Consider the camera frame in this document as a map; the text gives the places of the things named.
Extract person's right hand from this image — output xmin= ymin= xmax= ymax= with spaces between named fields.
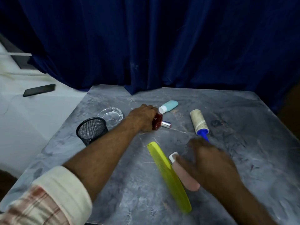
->
xmin=172 ymin=138 xmax=240 ymax=193

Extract white side table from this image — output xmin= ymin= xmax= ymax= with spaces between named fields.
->
xmin=0 ymin=41 xmax=90 ymax=172

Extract clear glass ashtray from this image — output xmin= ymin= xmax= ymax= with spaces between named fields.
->
xmin=97 ymin=107 xmax=124 ymax=128

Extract dark blue curtain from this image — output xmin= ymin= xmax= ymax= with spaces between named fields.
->
xmin=0 ymin=0 xmax=300 ymax=113

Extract yellow-green plastic comb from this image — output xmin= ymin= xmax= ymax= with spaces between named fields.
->
xmin=147 ymin=141 xmax=192 ymax=214

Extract teal bottle white cap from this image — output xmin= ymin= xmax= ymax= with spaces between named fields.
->
xmin=158 ymin=100 xmax=179 ymax=114

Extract plaid shirt sleeve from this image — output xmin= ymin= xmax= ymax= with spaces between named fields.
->
xmin=0 ymin=165 xmax=93 ymax=225

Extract person's left forearm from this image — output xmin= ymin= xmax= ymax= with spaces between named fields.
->
xmin=62 ymin=113 xmax=141 ymax=204

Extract black mesh pen cup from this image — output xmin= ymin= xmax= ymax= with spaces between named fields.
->
xmin=76 ymin=117 xmax=109 ymax=147

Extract person's right forearm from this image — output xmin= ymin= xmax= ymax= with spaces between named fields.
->
xmin=204 ymin=173 xmax=279 ymax=225

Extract lint roller blue handle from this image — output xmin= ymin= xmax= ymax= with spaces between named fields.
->
xmin=190 ymin=109 xmax=210 ymax=143

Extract pink bottle white cap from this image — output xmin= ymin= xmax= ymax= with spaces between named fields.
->
xmin=169 ymin=152 xmax=201 ymax=192

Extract person's left hand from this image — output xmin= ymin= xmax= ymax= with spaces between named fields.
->
xmin=127 ymin=104 xmax=160 ymax=133

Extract red perfume bottle silver cap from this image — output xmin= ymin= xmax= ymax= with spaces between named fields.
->
xmin=151 ymin=113 xmax=172 ymax=131

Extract black smartphone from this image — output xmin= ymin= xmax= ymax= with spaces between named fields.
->
xmin=23 ymin=83 xmax=57 ymax=97

